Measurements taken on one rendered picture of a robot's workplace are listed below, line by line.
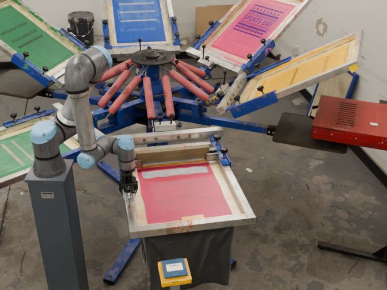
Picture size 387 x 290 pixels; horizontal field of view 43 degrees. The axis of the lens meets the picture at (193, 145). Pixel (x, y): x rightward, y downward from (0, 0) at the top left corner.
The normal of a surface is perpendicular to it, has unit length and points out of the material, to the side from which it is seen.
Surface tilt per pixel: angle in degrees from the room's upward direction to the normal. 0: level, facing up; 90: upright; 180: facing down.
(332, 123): 0
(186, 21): 90
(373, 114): 0
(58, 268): 90
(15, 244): 0
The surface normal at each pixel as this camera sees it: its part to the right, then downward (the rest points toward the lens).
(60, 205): -0.03, 0.51
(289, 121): 0.01, -0.86
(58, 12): 0.19, 0.50
